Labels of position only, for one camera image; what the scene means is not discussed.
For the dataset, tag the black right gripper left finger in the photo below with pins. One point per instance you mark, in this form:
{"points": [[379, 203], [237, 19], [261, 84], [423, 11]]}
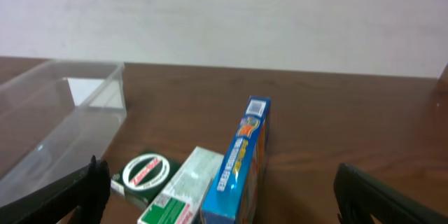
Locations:
{"points": [[83, 193]]}

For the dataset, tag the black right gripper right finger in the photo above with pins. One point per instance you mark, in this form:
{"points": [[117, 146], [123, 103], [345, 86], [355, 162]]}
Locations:
{"points": [[362, 198]]}

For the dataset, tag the dark green round-logo box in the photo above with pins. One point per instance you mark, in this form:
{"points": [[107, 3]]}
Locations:
{"points": [[143, 177]]}

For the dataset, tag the clear plastic container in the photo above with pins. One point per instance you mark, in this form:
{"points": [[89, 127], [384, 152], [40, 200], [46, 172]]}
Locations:
{"points": [[54, 118]]}

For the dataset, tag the white green medicine box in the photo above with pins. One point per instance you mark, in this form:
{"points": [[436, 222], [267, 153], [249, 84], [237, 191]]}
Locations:
{"points": [[180, 200]]}

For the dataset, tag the blue medicine box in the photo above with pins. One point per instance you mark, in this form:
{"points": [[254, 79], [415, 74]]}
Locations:
{"points": [[233, 194]]}

